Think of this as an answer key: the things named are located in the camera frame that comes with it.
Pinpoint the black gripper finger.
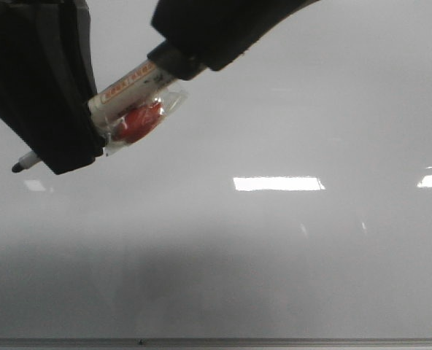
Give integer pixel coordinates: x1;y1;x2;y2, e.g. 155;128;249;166
0;1;104;174
150;0;314;72

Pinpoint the black white whiteboard marker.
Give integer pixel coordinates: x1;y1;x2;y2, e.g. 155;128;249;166
11;40;207;174

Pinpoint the red round magnet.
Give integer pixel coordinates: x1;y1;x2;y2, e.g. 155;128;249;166
112;102;163;144

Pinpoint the white whiteboard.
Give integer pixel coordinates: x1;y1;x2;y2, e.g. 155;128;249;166
0;1;432;338

